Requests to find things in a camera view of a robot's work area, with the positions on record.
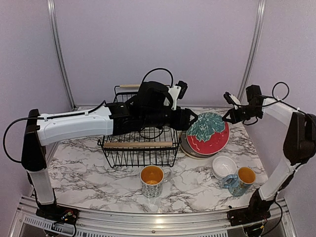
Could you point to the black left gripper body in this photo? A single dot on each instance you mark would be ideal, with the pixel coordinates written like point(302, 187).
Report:
point(156, 119)

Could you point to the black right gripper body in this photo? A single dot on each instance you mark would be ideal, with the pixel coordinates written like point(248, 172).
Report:
point(249, 113)

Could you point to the red teal floral plate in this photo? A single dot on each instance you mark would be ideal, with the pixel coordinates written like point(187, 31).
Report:
point(209, 134)

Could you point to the black wire dish rack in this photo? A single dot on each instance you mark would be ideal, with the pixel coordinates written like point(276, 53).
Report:
point(133, 144)

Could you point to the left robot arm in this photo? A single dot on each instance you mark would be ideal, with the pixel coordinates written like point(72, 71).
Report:
point(44, 129)

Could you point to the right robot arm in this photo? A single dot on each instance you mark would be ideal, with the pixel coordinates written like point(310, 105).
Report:
point(299, 143)

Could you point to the cream gold rimmed plate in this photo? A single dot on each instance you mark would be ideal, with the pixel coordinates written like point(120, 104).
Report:
point(190, 153)

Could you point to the white bowl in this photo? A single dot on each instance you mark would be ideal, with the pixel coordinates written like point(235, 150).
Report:
point(223, 166)

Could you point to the patterned mug yellow inside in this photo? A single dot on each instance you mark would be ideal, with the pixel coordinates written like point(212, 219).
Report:
point(152, 179)

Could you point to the blue mug yellow inside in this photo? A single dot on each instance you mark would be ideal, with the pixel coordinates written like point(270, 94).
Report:
point(239, 183)

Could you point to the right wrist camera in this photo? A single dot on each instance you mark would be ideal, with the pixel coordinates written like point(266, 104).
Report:
point(231, 99)

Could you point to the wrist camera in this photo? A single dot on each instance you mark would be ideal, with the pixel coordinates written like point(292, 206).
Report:
point(176, 92)
point(231, 99)

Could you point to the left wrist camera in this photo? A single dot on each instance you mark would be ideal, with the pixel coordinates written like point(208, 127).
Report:
point(176, 92)

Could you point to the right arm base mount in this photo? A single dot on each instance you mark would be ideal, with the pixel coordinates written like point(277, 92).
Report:
point(244, 216)

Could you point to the right aluminium frame post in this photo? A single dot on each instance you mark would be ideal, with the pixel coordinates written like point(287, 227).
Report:
point(259, 20)

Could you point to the aluminium frame post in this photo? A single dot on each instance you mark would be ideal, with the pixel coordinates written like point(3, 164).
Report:
point(59, 54)
point(259, 20)

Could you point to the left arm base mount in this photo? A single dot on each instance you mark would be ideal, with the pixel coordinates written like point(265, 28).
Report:
point(59, 214)

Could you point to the left aluminium frame post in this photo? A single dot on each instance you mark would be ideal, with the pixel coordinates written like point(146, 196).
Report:
point(59, 54)

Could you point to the front aluminium rail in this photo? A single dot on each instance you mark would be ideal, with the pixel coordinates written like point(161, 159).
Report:
point(95, 223)

